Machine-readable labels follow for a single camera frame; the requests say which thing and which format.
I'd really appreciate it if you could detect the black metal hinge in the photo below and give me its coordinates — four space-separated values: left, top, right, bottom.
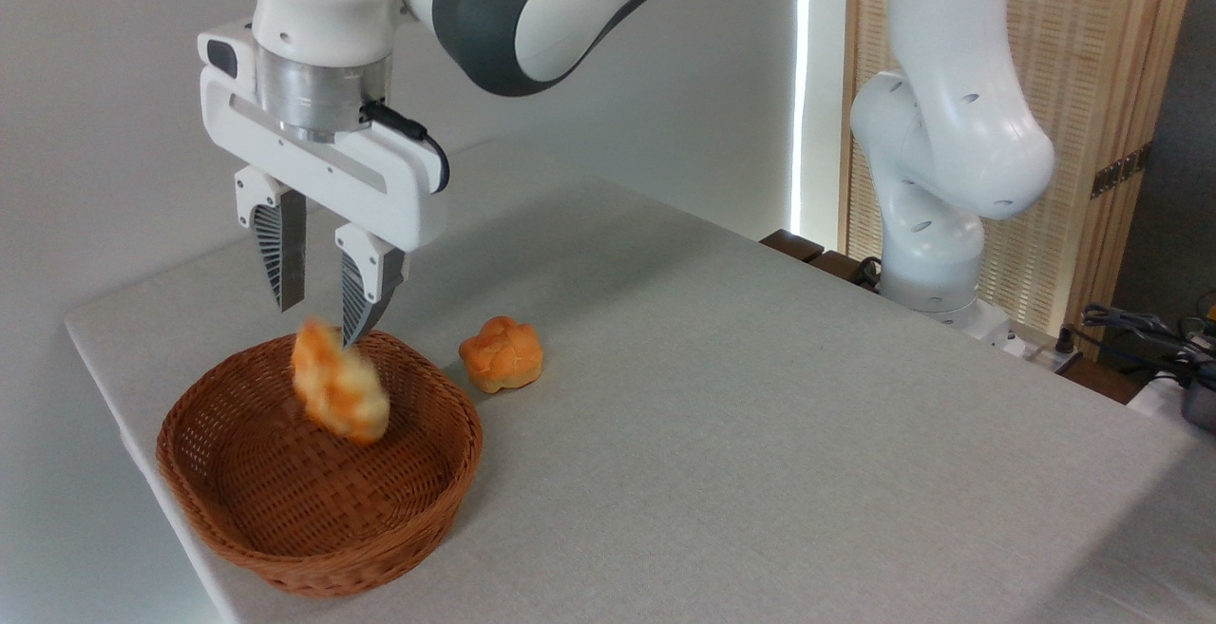
1091 143 1152 199

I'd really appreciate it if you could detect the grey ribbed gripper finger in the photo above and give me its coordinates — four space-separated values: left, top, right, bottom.
333 221 410 349
235 165 308 313

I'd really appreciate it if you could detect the brown wicker basket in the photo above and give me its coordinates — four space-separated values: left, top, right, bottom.
156 328 485 599

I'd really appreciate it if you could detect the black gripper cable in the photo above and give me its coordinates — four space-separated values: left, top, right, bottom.
360 101 451 196

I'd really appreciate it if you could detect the black cable bundle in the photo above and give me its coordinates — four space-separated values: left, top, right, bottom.
1080 293 1216 389

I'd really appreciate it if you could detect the grey tablecloth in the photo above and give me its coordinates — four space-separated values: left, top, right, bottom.
65 140 1216 624

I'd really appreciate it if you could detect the orange round bread roll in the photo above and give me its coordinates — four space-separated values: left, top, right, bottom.
459 315 545 394

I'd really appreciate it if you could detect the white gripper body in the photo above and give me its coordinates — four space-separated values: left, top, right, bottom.
198 18 450 254

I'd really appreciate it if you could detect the dark brown wooden bench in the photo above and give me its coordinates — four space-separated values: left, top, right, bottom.
759 229 883 293

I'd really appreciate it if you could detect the pale yellow bread roll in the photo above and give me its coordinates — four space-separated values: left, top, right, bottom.
291 316 392 446

